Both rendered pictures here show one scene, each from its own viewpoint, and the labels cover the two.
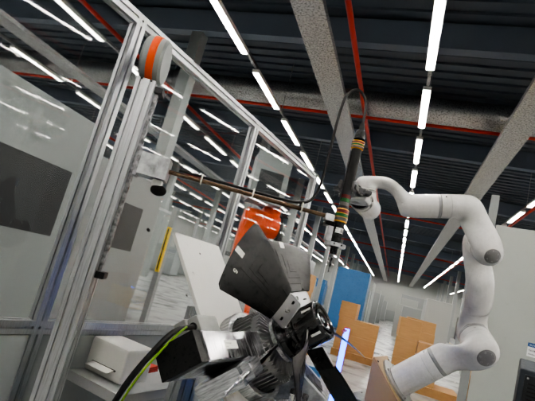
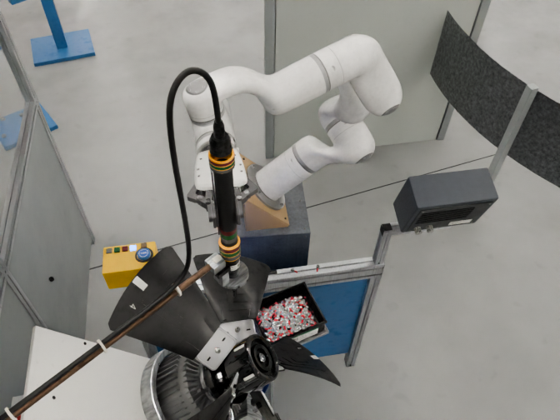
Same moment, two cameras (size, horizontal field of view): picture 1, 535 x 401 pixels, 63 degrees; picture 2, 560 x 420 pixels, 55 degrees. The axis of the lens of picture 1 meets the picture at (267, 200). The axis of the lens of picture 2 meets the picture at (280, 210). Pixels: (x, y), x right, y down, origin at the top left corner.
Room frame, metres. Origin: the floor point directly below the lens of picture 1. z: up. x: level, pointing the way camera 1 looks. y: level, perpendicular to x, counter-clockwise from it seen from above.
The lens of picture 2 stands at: (0.87, 0.09, 2.42)
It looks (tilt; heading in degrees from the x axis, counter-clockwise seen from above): 50 degrees down; 319
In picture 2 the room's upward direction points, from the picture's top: 2 degrees clockwise
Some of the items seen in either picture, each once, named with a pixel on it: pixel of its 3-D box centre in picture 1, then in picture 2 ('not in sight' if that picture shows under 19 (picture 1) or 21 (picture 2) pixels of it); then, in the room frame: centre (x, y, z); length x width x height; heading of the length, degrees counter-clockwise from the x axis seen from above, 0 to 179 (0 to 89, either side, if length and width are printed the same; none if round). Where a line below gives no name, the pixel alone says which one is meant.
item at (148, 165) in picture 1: (153, 167); not in sight; (1.35, 0.38, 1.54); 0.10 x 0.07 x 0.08; 95
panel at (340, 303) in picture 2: not in sight; (259, 332); (1.67, -0.51, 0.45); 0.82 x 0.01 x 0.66; 60
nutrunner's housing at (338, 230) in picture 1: (348, 187); (227, 215); (1.41, -0.25, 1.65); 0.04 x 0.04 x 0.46
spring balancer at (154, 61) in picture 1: (155, 61); not in sight; (1.34, 0.47, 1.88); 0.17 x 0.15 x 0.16; 150
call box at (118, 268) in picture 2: not in sight; (132, 266); (1.86, -0.17, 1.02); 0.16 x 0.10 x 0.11; 60
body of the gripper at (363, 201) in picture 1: (356, 195); (219, 172); (1.50, -0.30, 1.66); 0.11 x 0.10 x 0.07; 150
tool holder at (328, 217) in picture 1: (334, 231); (227, 265); (1.40, -0.24, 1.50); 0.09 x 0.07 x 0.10; 95
